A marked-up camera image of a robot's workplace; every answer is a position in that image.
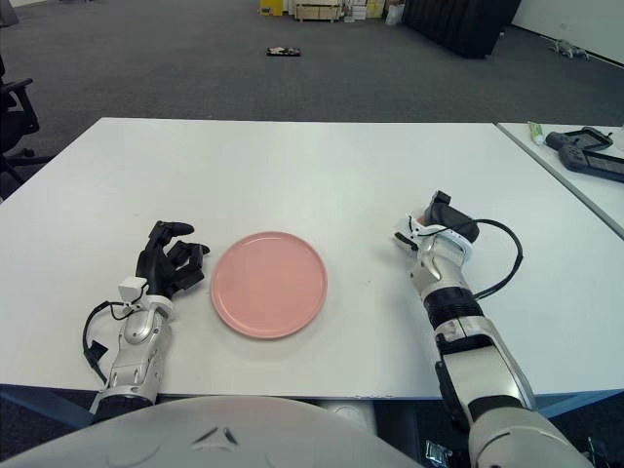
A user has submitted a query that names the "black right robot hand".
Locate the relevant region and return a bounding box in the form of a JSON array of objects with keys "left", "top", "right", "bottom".
[{"left": 421, "top": 190, "right": 480, "bottom": 244}]

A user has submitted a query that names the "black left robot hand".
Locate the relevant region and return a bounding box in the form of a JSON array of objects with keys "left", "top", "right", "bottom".
[{"left": 135, "top": 219, "right": 212, "bottom": 299}]

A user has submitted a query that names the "pink round plate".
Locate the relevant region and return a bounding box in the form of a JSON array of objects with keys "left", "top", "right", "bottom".
[{"left": 210, "top": 230, "right": 329, "bottom": 340}]

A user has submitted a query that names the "black handheld controller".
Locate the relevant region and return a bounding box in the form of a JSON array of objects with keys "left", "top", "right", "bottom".
[
  {"left": 558, "top": 144, "right": 624, "bottom": 184},
  {"left": 544, "top": 126, "right": 616, "bottom": 153}
]

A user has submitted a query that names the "grey robot torso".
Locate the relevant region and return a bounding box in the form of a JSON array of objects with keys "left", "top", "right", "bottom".
[{"left": 0, "top": 395, "right": 420, "bottom": 468}]

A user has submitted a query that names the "black fabric partition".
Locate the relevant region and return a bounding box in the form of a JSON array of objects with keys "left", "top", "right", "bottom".
[{"left": 400, "top": 0, "right": 524, "bottom": 60}]

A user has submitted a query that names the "black office chair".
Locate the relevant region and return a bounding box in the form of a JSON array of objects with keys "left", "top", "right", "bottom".
[{"left": 0, "top": 53, "right": 50, "bottom": 196}]

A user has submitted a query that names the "grey robot dog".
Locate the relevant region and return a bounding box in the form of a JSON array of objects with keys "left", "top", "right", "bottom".
[{"left": 550, "top": 38, "right": 594, "bottom": 60}]

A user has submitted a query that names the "pile of white boxes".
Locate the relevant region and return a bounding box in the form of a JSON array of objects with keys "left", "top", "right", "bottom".
[{"left": 343, "top": 0, "right": 386, "bottom": 21}]

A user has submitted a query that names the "wooden crate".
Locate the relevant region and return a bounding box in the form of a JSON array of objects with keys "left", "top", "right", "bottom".
[{"left": 293, "top": 0, "right": 342, "bottom": 21}]

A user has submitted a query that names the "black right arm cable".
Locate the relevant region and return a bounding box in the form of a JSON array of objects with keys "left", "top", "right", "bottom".
[{"left": 418, "top": 218, "right": 526, "bottom": 299}]

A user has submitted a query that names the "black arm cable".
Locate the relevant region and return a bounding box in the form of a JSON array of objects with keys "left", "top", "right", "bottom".
[
  {"left": 82, "top": 300, "right": 142, "bottom": 384},
  {"left": 418, "top": 218, "right": 526, "bottom": 299}
]

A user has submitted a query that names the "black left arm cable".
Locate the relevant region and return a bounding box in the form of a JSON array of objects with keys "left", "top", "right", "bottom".
[{"left": 82, "top": 300, "right": 142, "bottom": 384}]

